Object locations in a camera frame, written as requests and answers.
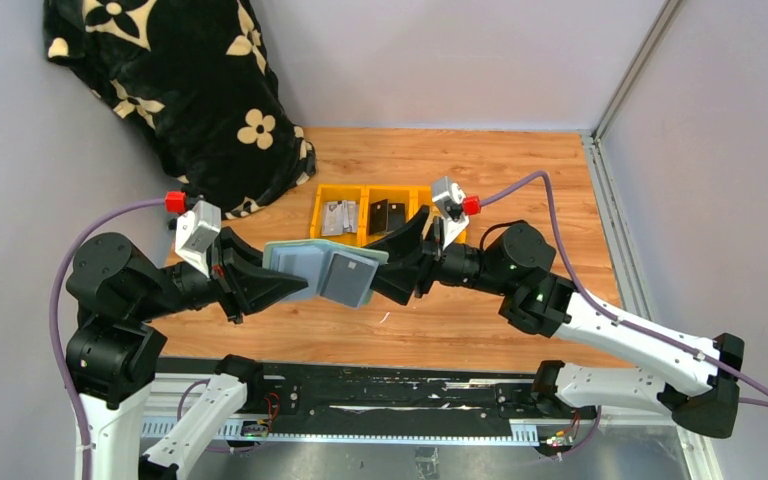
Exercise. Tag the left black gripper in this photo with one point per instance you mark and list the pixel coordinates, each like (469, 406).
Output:
(226, 277)

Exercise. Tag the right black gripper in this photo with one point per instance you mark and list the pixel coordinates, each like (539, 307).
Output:
(431, 258)

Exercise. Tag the green card holder wallet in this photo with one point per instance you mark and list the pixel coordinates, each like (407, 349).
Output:
(309, 259)

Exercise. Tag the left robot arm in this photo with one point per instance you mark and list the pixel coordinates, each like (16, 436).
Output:
(112, 357)

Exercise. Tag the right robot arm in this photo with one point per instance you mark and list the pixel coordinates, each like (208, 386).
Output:
(693, 380)

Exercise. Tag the black cards stack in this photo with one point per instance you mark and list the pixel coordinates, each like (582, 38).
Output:
(385, 216)

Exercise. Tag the silver cards stack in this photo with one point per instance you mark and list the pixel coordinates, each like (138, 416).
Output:
(339, 217)

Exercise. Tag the middle yellow plastic bin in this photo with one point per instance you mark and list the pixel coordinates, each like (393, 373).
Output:
(376, 193)

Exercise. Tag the left yellow plastic bin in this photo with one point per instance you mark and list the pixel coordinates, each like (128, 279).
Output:
(334, 192)

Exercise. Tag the black floral blanket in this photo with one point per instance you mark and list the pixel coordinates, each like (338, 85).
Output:
(193, 78)

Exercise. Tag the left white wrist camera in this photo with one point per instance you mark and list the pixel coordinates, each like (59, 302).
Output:
(196, 230)

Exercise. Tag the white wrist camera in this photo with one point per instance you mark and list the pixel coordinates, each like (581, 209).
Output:
(196, 230)
(448, 197)

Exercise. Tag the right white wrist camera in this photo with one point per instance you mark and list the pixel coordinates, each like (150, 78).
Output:
(448, 197)

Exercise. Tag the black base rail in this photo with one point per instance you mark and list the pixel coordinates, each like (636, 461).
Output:
(189, 406)

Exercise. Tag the aluminium frame post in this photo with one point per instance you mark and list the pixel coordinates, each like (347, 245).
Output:
(653, 37)

